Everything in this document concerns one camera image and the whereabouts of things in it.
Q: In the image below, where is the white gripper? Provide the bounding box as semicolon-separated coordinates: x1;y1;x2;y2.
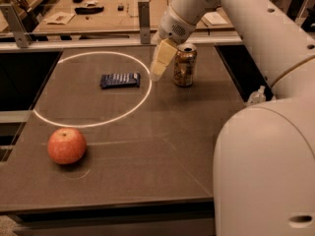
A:
150;6;197;82

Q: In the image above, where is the dark blue rxbar wrapper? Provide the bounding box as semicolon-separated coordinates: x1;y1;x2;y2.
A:
100;73;140;89

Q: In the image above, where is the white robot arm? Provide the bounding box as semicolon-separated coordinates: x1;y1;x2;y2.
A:
151;0;315;236

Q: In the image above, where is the red apple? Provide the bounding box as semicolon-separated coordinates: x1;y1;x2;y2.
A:
47;128;87;165

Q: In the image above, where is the orange soda can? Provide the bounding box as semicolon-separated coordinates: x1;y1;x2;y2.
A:
173;43;197;87

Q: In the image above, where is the white paper card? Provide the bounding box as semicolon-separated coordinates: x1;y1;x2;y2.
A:
204;12;227;26

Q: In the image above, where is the small black cube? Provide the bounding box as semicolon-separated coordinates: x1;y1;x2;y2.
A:
117;5;124;11

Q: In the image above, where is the wooden back table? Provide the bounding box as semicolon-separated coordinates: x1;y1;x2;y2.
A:
31;0;235;37

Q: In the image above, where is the black flat tool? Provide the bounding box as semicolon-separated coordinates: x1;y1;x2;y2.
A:
75;6;104;15

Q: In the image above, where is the clear plastic bottle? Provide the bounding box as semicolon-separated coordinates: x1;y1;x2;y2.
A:
246;86;266;106

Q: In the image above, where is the tan paper envelope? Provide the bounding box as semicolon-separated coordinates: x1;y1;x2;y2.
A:
44;12;74;26

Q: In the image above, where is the middle metal bracket post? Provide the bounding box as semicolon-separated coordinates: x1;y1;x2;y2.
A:
138;1;151;44

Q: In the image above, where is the metal bracket post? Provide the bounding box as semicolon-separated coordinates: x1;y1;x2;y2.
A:
138;1;151;44
0;4;32;48

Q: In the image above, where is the left metal bracket post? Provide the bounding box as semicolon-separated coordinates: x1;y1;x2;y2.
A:
0;4;32;48

